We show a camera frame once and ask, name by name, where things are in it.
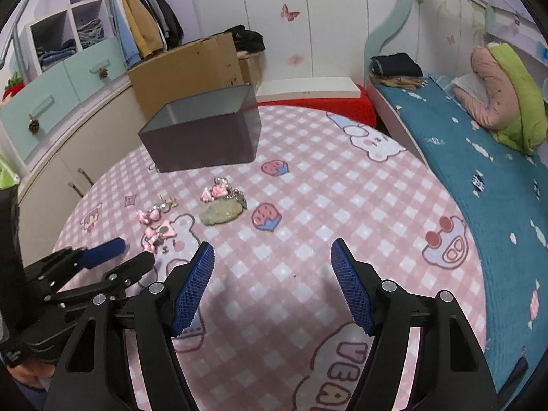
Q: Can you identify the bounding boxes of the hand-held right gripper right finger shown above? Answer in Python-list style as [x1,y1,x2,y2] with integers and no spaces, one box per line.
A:
[331,238,501,411]

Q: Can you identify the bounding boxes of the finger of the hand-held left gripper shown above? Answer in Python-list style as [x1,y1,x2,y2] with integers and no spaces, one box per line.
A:
[23,238,127,295]
[45,251,155,306]

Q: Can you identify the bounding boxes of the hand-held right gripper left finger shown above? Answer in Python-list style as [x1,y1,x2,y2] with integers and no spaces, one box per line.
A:
[43,241,215,411]

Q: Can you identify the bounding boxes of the pink bow hair clip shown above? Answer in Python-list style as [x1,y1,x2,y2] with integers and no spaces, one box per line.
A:
[143,219,175,254]

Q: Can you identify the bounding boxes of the pink pearl earring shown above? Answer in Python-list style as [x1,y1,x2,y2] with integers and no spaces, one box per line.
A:
[136,206,162,224]

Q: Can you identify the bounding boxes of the green stone pendant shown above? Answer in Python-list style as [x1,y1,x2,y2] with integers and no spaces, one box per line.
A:
[198,199,246,226]

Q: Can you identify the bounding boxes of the grey tin box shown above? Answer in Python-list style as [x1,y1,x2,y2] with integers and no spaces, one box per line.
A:
[138,84,263,174]

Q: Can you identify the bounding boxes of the person's left hand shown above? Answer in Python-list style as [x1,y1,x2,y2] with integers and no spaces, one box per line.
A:
[5,357,58,391]

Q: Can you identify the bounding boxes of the white lower cabinet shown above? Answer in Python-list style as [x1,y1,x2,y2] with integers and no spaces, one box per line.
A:
[17,81,146,223]

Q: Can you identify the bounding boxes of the pink checked tablecloth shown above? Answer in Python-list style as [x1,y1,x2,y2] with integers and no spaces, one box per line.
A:
[51,105,489,411]

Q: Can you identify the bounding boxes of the green paper bag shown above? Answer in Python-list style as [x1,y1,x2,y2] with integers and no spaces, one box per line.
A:
[0,154,18,189]

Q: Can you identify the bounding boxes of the teal drawer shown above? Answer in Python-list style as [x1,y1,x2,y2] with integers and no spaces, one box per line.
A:
[0,68,82,159]
[62,36,131,103]

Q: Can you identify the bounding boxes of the blue patterned bed sheet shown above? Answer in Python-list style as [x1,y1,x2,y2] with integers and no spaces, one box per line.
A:
[377,75,548,395]

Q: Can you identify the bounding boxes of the red bench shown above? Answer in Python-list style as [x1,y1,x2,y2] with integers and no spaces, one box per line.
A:
[256,86,377,128]

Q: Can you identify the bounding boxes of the strawberry plush toy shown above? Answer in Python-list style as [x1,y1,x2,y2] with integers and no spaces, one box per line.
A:
[2,73,24,101]

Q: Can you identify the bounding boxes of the large cardboard box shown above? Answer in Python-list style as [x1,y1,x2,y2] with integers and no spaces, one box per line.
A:
[127,33,245,123]

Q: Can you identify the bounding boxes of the folded dark jeans stack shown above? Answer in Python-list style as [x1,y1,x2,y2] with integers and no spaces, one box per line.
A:
[35,39,78,67]

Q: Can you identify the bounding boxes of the white board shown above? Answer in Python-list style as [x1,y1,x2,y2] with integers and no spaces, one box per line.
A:
[256,76,360,99]

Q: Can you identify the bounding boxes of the folded tan clothes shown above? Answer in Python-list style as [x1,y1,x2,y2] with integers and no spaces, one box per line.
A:
[370,73,424,91]

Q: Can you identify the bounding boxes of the light blue hanging shirt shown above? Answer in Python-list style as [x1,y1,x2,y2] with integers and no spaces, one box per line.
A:
[105,0,142,69]

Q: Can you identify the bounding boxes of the folded light jeans stack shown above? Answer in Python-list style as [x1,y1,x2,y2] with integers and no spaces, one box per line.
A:
[77,18,105,50]

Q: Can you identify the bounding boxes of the grey metal handrail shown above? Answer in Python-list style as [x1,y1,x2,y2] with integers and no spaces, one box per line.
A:
[0,0,41,71]

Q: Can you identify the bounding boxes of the folded black clothes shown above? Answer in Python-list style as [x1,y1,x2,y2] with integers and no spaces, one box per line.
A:
[370,52,424,78]

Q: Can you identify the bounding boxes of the small cardboard box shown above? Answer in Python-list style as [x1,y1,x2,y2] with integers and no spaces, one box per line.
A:
[237,53,263,92]

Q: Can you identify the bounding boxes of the mustard hanging jacket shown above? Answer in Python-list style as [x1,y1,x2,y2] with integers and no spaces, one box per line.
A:
[117,0,167,58]

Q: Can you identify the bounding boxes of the white pillow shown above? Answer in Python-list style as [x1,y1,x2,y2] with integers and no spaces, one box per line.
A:
[445,73,484,95]

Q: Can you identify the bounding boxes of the pink pillow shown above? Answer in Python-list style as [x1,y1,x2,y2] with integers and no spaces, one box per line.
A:
[454,46,521,128]

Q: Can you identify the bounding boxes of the dark hanging jackets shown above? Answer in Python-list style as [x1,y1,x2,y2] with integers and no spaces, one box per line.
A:
[133,0,185,50]

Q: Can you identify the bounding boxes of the black clothes heap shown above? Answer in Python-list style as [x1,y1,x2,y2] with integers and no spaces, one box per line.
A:
[223,25,266,54]

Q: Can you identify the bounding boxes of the green blanket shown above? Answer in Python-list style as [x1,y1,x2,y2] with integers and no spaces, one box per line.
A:
[488,42,548,155]

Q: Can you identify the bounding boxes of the teal bunk bed frame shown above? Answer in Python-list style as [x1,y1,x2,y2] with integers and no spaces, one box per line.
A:
[362,0,548,180]

